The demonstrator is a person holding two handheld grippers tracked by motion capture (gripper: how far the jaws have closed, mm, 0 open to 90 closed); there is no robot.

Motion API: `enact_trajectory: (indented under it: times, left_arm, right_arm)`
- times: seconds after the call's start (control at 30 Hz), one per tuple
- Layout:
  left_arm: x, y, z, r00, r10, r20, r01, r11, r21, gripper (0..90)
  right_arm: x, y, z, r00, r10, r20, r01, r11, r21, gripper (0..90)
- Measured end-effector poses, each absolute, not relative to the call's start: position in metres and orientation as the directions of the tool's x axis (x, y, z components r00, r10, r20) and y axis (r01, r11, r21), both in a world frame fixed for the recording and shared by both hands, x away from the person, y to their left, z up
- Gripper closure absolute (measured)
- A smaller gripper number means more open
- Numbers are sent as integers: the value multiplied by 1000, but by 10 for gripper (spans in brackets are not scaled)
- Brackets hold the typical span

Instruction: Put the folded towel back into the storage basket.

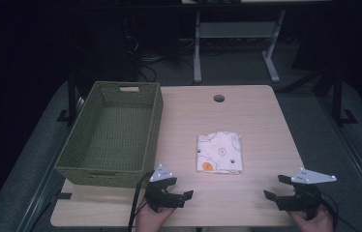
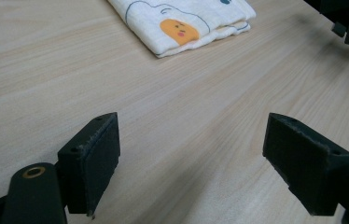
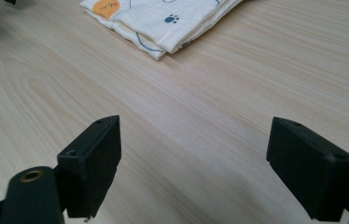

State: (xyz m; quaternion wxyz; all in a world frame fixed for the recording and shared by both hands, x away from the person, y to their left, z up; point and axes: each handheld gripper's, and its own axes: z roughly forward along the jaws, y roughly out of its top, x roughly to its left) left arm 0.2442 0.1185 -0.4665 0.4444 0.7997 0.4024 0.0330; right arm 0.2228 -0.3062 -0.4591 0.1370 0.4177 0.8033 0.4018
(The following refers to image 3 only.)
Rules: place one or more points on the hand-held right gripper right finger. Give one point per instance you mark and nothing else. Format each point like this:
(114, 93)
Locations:
(312, 174)

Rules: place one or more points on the white printed cloth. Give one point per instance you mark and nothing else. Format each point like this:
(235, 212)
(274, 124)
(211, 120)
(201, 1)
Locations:
(160, 25)

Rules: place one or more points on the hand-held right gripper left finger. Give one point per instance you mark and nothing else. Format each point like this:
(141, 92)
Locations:
(91, 174)

